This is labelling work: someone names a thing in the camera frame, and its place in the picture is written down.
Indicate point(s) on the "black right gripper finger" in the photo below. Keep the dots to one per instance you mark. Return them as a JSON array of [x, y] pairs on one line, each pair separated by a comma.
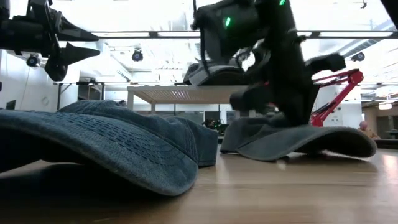
[[283, 105], [303, 105]]

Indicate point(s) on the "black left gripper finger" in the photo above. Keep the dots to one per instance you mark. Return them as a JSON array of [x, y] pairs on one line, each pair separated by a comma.
[[68, 57], [74, 34]]

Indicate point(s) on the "dark grey cotton cap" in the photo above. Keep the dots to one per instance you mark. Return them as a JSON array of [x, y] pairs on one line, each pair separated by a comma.
[[311, 140]]

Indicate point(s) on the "light grey washed cap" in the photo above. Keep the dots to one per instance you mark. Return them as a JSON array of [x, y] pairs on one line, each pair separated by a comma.
[[211, 74]]

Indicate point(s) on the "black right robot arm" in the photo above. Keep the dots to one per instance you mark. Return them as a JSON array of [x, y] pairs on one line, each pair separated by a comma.
[[242, 21]]

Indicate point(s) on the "black ceiling spotlight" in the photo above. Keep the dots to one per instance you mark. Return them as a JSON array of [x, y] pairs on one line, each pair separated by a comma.
[[358, 56], [137, 55], [32, 60]]

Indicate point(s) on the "black-legged background table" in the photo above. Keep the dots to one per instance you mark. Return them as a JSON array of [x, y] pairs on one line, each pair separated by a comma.
[[90, 83]]

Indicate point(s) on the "white pillar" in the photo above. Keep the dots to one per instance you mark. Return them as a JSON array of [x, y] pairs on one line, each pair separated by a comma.
[[337, 115]]

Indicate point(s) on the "red desk lamp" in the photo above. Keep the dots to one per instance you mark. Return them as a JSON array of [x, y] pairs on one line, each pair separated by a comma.
[[353, 77]]

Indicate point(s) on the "person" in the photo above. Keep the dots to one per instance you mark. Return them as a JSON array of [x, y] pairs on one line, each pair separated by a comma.
[[365, 130]]

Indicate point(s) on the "dark background workbench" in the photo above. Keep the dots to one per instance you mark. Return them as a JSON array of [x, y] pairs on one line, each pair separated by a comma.
[[214, 126]]

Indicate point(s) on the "dark background monitor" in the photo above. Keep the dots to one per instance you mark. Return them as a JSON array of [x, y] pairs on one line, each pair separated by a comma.
[[11, 104]]

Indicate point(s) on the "blue denim baseball cap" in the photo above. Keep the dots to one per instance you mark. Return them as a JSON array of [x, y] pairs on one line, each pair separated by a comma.
[[109, 137]]

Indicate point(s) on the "white small table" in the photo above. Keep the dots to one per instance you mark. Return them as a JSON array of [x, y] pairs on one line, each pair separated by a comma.
[[186, 95]]

